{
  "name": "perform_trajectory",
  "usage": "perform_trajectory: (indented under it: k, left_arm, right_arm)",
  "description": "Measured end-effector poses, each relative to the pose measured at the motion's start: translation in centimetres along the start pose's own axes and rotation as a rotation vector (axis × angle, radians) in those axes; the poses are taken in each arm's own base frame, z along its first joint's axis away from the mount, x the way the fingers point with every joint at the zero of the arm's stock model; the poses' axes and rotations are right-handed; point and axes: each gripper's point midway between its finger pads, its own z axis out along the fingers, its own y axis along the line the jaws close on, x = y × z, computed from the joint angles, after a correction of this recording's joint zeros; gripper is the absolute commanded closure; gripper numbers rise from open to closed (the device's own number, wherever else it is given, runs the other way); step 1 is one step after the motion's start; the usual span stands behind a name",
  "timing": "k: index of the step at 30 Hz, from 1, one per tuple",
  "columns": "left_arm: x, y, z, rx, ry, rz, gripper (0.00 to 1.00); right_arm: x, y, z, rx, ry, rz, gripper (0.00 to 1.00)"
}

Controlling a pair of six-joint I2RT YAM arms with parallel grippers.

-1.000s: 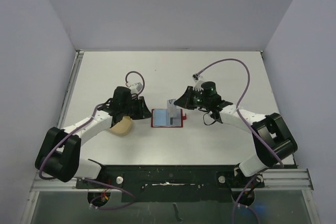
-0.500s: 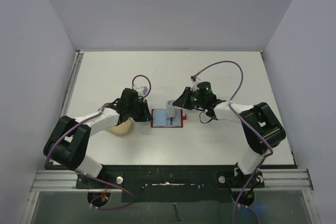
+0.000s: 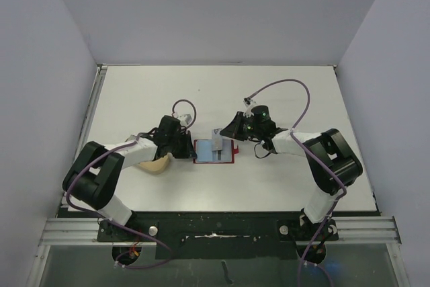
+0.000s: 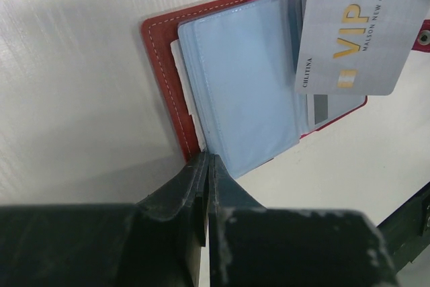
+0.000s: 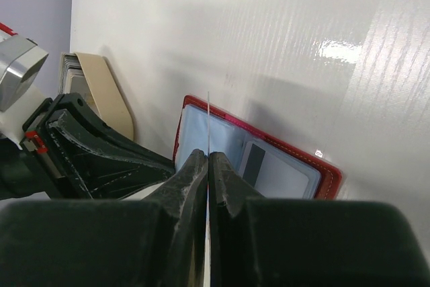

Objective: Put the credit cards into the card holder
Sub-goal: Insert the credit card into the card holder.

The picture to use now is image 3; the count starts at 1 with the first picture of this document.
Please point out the aluminium left rail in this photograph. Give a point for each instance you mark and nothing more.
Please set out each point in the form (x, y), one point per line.
(91, 107)

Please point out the beige oval tray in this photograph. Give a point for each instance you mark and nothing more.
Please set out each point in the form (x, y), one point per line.
(154, 165)

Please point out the aluminium rail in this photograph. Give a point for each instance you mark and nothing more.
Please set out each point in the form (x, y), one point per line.
(91, 107)
(350, 230)

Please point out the silver VIP card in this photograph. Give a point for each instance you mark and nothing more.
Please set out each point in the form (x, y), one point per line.
(216, 140)
(223, 156)

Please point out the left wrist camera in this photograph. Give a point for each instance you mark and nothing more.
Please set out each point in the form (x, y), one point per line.
(184, 119)

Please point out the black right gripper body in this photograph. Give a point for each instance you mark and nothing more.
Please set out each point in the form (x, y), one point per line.
(240, 129)

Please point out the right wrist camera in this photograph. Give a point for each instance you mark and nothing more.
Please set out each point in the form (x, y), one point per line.
(249, 104)

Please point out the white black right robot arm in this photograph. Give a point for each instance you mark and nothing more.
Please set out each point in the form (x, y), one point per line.
(333, 164)

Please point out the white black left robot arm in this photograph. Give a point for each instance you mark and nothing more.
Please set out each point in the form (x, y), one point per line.
(94, 175)

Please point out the aluminium front rail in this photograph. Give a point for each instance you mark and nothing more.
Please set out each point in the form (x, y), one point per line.
(350, 230)

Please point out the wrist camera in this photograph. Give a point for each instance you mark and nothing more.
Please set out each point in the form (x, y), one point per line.
(249, 104)
(184, 119)

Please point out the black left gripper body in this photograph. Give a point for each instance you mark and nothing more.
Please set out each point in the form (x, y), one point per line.
(176, 144)

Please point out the red leather card holder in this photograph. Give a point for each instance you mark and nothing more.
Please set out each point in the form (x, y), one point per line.
(205, 154)

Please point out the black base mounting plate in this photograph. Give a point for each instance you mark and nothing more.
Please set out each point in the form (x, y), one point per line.
(224, 235)

